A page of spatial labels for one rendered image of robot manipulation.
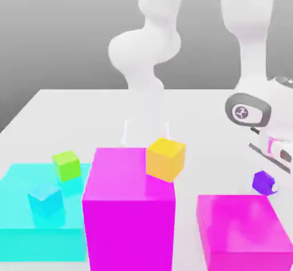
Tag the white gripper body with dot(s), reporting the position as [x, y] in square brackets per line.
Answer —
[278, 172]

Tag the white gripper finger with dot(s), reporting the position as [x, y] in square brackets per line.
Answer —
[273, 187]

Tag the small purple cube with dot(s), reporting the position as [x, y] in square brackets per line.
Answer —
[262, 183]

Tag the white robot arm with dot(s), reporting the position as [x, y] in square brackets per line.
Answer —
[146, 46]

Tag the small yellow cube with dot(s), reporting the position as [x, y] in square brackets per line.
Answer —
[164, 161]

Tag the small green cube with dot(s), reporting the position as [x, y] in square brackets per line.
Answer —
[67, 167]

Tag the small cyan cube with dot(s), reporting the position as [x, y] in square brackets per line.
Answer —
[45, 202]

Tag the large flat pink box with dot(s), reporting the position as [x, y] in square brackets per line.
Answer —
[242, 229]

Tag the tall magenta box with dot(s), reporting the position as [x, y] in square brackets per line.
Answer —
[128, 229]

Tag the large cyan box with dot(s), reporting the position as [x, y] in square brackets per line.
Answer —
[20, 241]

